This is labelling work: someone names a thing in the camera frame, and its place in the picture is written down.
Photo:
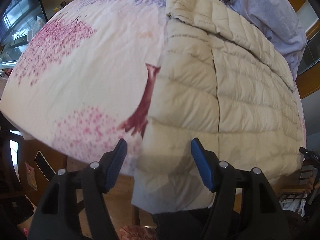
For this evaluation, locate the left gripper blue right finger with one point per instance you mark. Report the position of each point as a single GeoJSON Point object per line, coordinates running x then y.
{"type": "Point", "coordinates": [245, 205]}

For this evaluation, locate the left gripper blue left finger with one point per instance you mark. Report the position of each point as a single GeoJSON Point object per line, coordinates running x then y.
{"type": "Point", "coordinates": [57, 214]}

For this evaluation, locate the cream quilted down jacket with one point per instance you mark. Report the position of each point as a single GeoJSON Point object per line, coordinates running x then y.
{"type": "Point", "coordinates": [223, 82]}

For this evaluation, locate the white smartphone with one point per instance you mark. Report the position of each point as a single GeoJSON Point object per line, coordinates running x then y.
{"type": "Point", "coordinates": [44, 166]}

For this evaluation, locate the brown wooden chair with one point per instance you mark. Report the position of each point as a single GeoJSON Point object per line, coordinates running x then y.
{"type": "Point", "coordinates": [32, 180]}

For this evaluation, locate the dark trouser leg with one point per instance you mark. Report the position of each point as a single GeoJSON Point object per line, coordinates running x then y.
{"type": "Point", "coordinates": [182, 224]}

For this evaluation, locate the wooden glass cabinet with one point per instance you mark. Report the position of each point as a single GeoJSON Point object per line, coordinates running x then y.
{"type": "Point", "coordinates": [308, 76]}

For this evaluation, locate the pink floral bed sheet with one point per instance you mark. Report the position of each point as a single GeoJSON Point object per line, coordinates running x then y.
{"type": "Point", "coordinates": [87, 77]}

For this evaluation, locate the lavender crumpled duvet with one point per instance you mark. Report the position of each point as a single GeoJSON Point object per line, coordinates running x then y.
{"type": "Point", "coordinates": [279, 23]}

